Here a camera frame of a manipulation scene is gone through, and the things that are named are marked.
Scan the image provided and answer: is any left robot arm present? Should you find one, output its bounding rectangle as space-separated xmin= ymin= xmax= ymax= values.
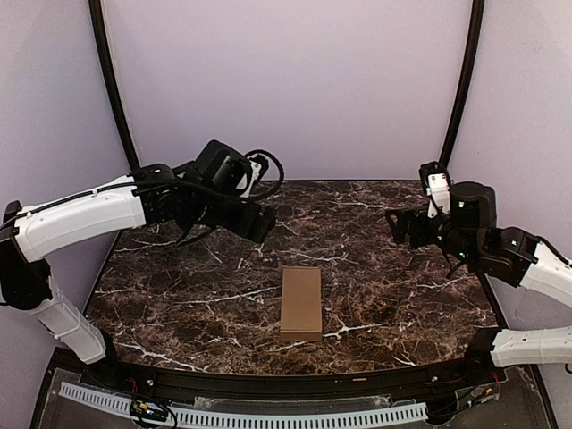
xmin=1 ymin=140 xmax=284 ymax=366

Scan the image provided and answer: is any brown cardboard box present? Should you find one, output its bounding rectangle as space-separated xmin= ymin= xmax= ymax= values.
xmin=279 ymin=266 xmax=323 ymax=342

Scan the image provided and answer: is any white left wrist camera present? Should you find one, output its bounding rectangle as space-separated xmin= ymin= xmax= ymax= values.
xmin=236 ymin=149 xmax=285 ymax=201

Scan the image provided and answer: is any black frame post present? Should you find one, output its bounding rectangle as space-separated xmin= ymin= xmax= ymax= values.
xmin=439 ymin=0 xmax=485 ymax=168
xmin=88 ymin=0 xmax=140 ymax=171

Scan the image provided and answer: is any white slotted cable duct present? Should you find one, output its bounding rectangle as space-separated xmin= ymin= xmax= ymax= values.
xmin=58 ymin=382 xmax=428 ymax=428

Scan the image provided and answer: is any right black frame post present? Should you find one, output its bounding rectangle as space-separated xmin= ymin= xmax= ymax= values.
xmin=439 ymin=0 xmax=485 ymax=168

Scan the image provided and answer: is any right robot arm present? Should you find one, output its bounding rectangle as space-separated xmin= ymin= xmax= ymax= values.
xmin=385 ymin=174 xmax=571 ymax=367

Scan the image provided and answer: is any left black frame post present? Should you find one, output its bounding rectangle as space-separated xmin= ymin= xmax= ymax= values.
xmin=88 ymin=0 xmax=140 ymax=171

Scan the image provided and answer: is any small circuit board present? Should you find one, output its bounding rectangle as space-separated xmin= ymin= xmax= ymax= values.
xmin=129 ymin=400 xmax=169 ymax=422

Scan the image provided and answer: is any black front rail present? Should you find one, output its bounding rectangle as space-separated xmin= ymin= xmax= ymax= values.
xmin=111 ymin=358 xmax=508 ymax=403

